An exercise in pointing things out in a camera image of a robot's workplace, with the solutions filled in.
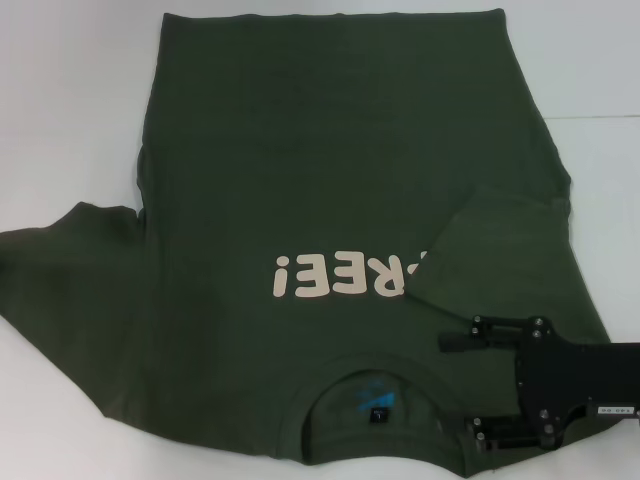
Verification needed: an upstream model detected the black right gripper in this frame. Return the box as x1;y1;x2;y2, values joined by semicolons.
437;314;640;452

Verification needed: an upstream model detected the dark green printed t-shirt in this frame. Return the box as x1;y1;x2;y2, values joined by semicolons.
0;7;621;480

